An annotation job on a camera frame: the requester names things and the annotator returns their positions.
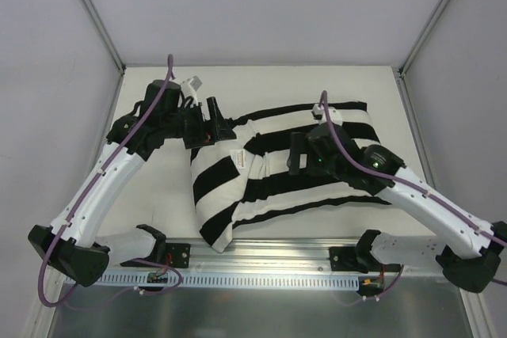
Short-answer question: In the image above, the black white striped pillowcase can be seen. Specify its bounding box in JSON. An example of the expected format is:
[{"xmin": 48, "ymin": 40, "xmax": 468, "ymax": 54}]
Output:
[{"xmin": 190, "ymin": 103, "xmax": 384, "ymax": 253}]

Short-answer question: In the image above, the white pillow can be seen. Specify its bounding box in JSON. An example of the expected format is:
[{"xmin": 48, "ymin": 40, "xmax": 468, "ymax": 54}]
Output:
[{"xmin": 232, "ymin": 116, "xmax": 295, "ymax": 180}]

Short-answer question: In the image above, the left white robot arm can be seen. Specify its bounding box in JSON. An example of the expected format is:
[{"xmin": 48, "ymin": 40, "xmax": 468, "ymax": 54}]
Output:
[{"xmin": 29, "ymin": 76, "xmax": 236, "ymax": 287}]

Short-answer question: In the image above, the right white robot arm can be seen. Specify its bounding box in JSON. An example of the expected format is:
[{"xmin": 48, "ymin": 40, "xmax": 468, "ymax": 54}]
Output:
[{"xmin": 288, "ymin": 123, "xmax": 506, "ymax": 293}]

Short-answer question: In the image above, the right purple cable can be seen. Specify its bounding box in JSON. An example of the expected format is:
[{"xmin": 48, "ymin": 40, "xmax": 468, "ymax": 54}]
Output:
[{"xmin": 318, "ymin": 90, "xmax": 507, "ymax": 248}]

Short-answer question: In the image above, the purple cable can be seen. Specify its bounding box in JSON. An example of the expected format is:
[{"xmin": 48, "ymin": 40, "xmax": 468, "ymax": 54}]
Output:
[
  {"xmin": 318, "ymin": 90, "xmax": 507, "ymax": 248},
  {"xmin": 38, "ymin": 53, "xmax": 184, "ymax": 307}
]

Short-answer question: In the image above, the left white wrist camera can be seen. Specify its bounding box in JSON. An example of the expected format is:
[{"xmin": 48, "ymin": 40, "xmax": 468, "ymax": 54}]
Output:
[{"xmin": 180, "ymin": 76, "xmax": 202, "ymax": 99}]

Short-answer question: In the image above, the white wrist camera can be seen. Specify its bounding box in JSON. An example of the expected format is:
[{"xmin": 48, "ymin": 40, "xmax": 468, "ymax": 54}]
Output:
[
  {"xmin": 180, "ymin": 76, "xmax": 202, "ymax": 99},
  {"xmin": 311, "ymin": 104, "xmax": 343, "ymax": 125}
]

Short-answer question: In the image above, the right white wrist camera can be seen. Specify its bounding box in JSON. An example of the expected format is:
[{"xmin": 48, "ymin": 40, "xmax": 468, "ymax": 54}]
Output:
[{"xmin": 311, "ymin": 104, "xmax": 343, "ymax": 125}]

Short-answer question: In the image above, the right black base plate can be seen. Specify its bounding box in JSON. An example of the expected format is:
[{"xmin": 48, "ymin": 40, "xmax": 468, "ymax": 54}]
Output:
[{"xmin": 328, "ymin": 246, "xmax": 360, "ymax": 272}]

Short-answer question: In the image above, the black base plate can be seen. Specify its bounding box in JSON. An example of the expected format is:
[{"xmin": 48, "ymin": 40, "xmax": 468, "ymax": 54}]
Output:
[
  {"xmin": 328, "ymin": 246, "xmax": 360, "ymax": 272},
  {"xmin": 120, "ymin": 242, "xmax": 191, "ymax": 268}
]

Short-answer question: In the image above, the aluminium mounting rail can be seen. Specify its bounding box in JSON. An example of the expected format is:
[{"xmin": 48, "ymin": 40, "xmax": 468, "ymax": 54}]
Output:
[{"xmin": 94, "ymin": 237, "xmax": 436, "ymax": 275}]

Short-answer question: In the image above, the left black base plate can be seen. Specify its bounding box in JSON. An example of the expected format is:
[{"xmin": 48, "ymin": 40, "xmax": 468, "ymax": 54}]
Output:
[{"xmin": 120, "ymin": 242, "xmax": 191, "ymax": 268}]

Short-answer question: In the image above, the left aluminium frame post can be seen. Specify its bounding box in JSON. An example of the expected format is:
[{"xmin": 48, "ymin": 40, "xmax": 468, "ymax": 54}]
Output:
[{"xmin": 79, "ymin": 0, "xmax": 126, "ymax": 74}]

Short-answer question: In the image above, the aluminium frame post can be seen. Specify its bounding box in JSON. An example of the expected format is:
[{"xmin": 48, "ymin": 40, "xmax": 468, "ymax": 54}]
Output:
[
  {"xmin": 398, "ymin": 0, "xmax": 452, "ymax": 78},
  {"xmin": 79, "ymin": 0, "xmax": 126, "ymax": 74}
]

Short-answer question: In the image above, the white slotted cable duct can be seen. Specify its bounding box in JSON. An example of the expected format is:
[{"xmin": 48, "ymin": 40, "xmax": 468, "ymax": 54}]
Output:
[{"xmin": 63, "ymin": 270, "xmax": 360, "ymax": 291}]

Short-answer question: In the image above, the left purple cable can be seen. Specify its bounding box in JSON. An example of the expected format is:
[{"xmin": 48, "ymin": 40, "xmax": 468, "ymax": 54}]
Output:
[{"xmin": 38, "ymin": 53, "xmax": 184, "ymax": 307}]

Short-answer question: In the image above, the right aluminium frame post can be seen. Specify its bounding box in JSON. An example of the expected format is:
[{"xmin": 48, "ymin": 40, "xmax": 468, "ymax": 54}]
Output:
[{"xmin": 398, "ymin": 0, "xmax": 452, "ymax": 78}]

